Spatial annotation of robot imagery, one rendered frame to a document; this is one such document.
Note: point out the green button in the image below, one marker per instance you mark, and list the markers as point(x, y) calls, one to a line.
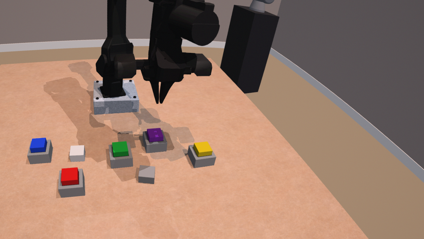
point(120, 155)

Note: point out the yellow button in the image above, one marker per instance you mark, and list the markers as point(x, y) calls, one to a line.
point(201, 155)

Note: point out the purple button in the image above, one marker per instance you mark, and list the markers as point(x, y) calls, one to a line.
point(154, 140)

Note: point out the blue button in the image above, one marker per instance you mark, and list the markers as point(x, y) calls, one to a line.
point(40, 151)

